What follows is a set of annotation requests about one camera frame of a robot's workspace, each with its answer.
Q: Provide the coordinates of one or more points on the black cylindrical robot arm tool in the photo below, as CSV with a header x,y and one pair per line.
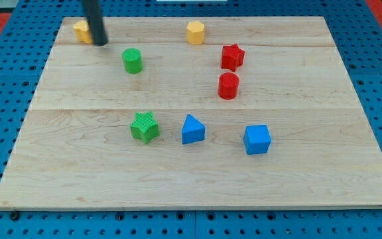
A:
x,y
93,13

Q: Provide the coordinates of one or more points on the blue cube block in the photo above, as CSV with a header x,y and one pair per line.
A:
x,y
256,139

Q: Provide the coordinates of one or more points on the blue triangle block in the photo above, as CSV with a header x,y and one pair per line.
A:
x,y
193,130

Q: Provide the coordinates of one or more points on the light wooden board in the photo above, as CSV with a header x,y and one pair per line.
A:
x,y
75,150

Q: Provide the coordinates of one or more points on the green star block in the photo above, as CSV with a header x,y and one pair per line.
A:
x,y
144,127

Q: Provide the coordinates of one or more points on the red cylinder block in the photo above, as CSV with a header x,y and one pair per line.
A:
x,y
228,86

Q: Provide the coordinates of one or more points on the red star block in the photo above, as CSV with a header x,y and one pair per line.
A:
x,y
232,57

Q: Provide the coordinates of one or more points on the green cylinder block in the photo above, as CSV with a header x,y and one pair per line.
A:
x,y
132,60

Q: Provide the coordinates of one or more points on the yellow hexagon block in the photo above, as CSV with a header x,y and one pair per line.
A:
x,y
195,32

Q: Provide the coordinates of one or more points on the yellow block behind tool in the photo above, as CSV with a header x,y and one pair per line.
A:
x,y
82,32

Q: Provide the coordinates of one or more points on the blue perforated metal base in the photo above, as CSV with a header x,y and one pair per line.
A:
x,y
25,44

